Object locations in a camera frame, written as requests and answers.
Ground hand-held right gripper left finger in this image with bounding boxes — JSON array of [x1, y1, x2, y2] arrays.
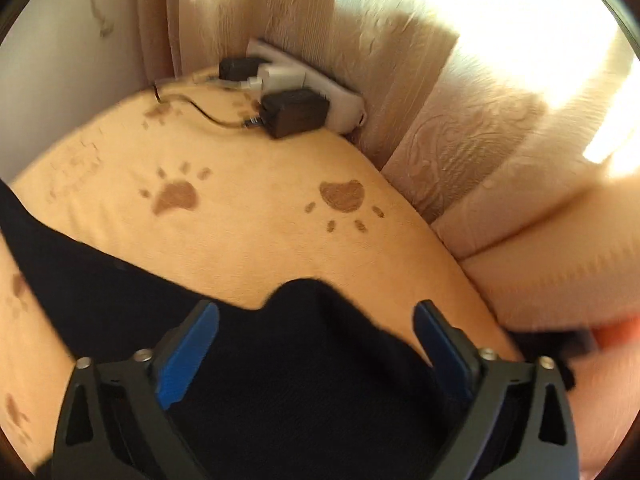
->
[[50, 299, 221, 480]]

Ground black cable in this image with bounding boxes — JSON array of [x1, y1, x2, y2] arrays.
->
[[152, 87, 261, 131]]

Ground cream embossed curtain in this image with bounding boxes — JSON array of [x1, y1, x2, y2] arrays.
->
[[135, 0, 640, 221]]

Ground cream sofa cushions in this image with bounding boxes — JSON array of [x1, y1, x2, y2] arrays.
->
[[432, 150, 640, 333]]

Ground black knit sweater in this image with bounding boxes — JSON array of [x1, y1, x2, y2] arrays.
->
[[0, 180, 576, 480]]

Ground beige paw print blanket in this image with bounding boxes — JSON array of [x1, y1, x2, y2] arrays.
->
[[0, 79, 636, 480]]

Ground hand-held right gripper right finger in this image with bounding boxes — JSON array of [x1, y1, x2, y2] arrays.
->
[[413, 300, 579, 480]]

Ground small black power adapter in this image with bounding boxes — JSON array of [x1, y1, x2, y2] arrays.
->
[[219, 57, 261, 82]]

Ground white power strip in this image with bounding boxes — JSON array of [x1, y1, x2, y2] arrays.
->
[[246, 37, 368, 135]]

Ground large black power adapter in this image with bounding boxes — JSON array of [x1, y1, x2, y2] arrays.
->
[[259, 89, 331, 140]]

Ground white charger plug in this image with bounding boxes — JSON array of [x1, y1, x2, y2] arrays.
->
[[239, 62, 306, 93]]

